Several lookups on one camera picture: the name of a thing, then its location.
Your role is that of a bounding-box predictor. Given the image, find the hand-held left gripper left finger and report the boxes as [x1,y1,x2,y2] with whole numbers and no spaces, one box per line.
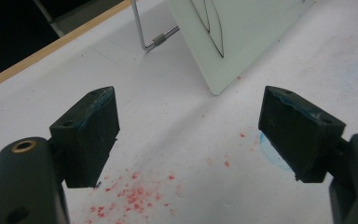
[48,86,121,189]

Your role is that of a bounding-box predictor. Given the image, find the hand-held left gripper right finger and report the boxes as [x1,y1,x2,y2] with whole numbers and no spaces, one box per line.
[257,85,347,184]

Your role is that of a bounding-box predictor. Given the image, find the white drawing board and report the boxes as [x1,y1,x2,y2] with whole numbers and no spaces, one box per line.
[167,0,316,96]

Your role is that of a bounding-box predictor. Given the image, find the grey metal bar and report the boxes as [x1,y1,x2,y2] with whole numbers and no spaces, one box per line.
[32,0,127,38]

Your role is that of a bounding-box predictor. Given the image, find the metal wire board stand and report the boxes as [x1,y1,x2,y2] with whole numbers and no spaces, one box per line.
[130,0,181,51]

